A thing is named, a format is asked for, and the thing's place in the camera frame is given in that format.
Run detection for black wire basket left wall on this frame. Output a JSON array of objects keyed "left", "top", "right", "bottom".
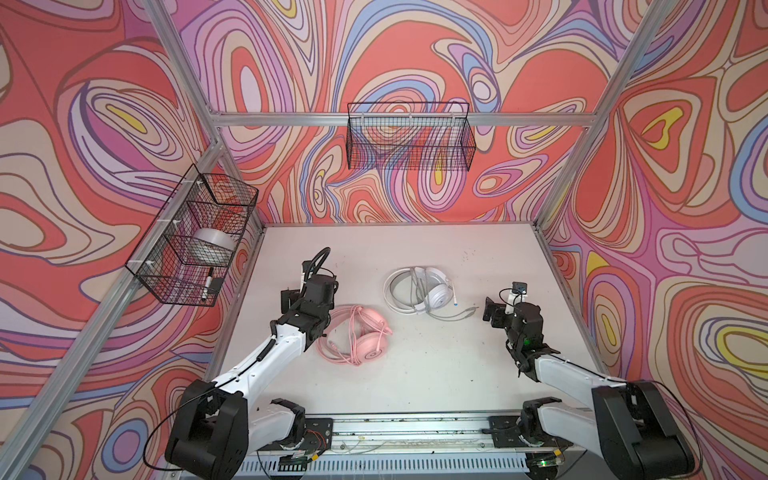
[{"left": 125, "top": 165, "right": 259, "bottom": 307}]

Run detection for white tape roll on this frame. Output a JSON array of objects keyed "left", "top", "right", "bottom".
[{"left": 189, "top": 228, "right": 236, "bottom": 267}]

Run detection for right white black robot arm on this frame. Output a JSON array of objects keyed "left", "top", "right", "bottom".
[{"left": 482, "top": 298, "right": 697, "bottom": 479}]

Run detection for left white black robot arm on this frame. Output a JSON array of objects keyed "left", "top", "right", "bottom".
[{"left": 164, "top": 274, "right": 338, "bottom": 479}]

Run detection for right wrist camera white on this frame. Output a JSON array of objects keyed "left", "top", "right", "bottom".
[{"left": 503, "top": 281, "right": 528, "bottom": 314}]

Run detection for black wire basket wall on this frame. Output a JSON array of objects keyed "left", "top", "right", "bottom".
[
  {"left": 125, "top": 165, "right": 259, "bottom": 307},
  {"left": 346, "top": 100, "right": 476, "bottom": 172}
]

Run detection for pink cat-ear headphones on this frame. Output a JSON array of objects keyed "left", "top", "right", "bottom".
[{"left": 316, "top": 304, "right": 393, "bottom": 366}]

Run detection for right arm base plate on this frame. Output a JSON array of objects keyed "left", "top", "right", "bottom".
[{"left": 480, "top": 415, "right": 573, "bottom": 450}]

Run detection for black marker in basket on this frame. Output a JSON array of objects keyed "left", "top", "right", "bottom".
[{"left": 201, "top": 273, "right": 224, "bottom": 301}]

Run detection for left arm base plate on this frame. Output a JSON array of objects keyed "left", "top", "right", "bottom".
[{"left": 258, "top": 417, "right": 334, "bottom": 454}]

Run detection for black wire basket back wall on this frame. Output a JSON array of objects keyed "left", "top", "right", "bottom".
[{"left": 346, "top": 100, "right": 476, "bottom": 172}]

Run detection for white headphones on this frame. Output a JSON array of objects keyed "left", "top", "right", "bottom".
[{"left": 383, "top": 266, "right": 458, "bottom": 315}]

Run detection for grey white headphone cable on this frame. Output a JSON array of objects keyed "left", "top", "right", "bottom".
[{"left": 407, "top": 269, "right": 480, "bottom": 323}]

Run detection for aluminium front rail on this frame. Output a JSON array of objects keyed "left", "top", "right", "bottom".
[{"left": 167, "top": 410, "right": 661, "bottom": 457}]

